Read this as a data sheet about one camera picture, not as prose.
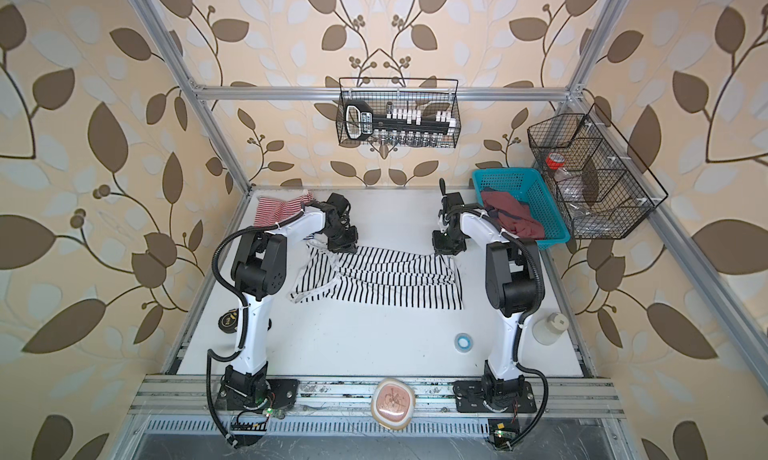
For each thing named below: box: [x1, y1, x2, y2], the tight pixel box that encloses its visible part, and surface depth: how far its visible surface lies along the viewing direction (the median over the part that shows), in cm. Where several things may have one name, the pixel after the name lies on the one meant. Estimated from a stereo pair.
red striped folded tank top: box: [254, 191, 314, 227], surface depth 111 cm
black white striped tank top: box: [289, 239, 464, 310], surface depth 98 cm
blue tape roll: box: [454, 332, 473, 353], surface depth 84 cm
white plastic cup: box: [532, 312, 569, 345], surface depth 78 cm
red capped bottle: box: [545, 152, 565, 170], surface depth 84 cm
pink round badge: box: [370, 378, 416, 430], surface depth 72 cm
